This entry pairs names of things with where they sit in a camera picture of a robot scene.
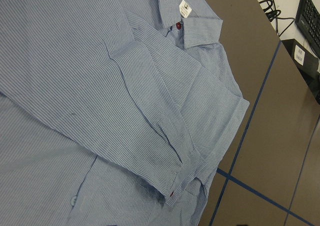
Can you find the blue striped button shirt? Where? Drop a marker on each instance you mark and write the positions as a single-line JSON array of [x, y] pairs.
[[112, 112]]

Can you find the black box with label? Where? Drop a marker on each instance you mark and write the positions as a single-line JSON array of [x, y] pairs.
[[306, 63]]

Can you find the black keyboard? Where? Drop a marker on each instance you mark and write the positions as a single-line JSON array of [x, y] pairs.
[[307, 20]]

